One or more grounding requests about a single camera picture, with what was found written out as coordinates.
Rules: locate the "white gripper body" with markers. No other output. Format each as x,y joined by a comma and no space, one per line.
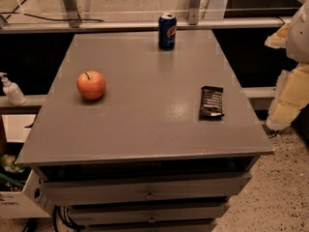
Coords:
299,38

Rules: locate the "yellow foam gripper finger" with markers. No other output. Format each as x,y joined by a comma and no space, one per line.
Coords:
278,39
291,96

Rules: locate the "red orange apple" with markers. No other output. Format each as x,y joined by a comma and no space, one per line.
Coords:
91,85

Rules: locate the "blue pepsi can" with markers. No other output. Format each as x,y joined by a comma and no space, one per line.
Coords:
167,28

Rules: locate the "black snack bar wrapper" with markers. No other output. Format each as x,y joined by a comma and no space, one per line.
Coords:
211,105

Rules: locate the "grey drawer cabinet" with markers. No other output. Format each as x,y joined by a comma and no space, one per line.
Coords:
99,158

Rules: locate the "top drawer metal knob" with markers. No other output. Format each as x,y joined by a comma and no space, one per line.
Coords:
150,195

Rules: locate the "drawer metal knob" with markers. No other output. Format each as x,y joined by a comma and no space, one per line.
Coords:
151,220
150,195

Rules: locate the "white pump bottle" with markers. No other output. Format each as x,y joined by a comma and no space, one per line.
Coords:
12,90

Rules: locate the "white cardboard box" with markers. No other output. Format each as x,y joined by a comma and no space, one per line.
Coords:
30,202

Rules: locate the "green snack bag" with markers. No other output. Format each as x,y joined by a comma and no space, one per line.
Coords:
8,163

